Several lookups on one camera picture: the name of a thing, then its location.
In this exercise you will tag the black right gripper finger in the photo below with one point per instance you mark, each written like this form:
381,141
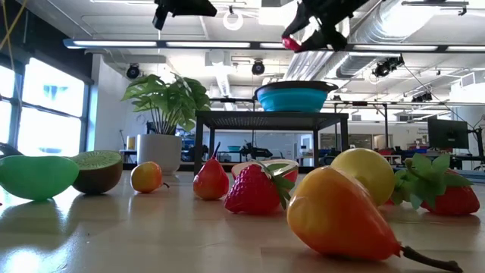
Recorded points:
320,41
299,22

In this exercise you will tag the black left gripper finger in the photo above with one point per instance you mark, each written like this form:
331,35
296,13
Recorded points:
193,8

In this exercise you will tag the small red toy fruit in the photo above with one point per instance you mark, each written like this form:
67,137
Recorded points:
291,43

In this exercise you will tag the blue grey collapsible colander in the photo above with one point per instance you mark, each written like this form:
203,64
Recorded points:
293,100

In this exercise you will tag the green toy fruit half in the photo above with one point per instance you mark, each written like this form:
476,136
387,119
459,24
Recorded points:
38,178

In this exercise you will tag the overhead LED light bar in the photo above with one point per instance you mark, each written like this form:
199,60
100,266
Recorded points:
208,44

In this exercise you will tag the black ceiling spotlight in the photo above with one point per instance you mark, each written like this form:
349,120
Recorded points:
133,72
386,67
258,67

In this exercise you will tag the grey perforated metal shelf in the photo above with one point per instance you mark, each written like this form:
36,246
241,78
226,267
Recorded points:
265,119

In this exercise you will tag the black background machine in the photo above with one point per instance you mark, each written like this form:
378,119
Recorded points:
257,150

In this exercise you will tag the yellow canister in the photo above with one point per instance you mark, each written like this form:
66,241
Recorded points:
131,143

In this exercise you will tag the green plant in white pot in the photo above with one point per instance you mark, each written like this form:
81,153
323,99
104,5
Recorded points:
159,151

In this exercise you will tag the yellow toy lemon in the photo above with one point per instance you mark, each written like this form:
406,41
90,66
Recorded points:
363,170

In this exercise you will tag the teal bin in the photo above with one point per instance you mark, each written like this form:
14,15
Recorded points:
233,148

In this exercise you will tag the large window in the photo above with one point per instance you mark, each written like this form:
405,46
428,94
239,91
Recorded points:
49,113

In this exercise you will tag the black monitor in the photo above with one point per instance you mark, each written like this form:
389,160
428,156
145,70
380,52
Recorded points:
447,132

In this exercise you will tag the orange toy pear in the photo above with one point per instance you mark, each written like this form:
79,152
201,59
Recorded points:
333,216
146,177

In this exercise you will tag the red toy strawberry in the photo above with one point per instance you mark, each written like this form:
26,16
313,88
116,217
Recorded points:
451,201
390,201
252,193

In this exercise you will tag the toy kiwi half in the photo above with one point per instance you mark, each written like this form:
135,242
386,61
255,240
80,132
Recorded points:
96,174

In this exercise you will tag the red toy pear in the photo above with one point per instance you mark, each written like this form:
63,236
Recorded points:
210,182

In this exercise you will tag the silver ventilation duct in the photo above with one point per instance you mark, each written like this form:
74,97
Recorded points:
382,26

